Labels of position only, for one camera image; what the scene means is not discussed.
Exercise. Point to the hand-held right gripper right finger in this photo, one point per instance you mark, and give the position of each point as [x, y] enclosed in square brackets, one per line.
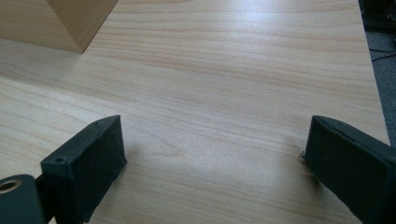
[351, 161]

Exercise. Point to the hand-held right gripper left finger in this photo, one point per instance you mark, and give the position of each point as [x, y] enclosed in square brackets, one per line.
[84, 165]

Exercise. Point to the light wooden box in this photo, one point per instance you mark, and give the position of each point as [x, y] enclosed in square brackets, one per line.
[46, 21]

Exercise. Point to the dark equipment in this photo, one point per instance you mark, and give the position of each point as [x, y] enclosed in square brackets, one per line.
[378, 14]

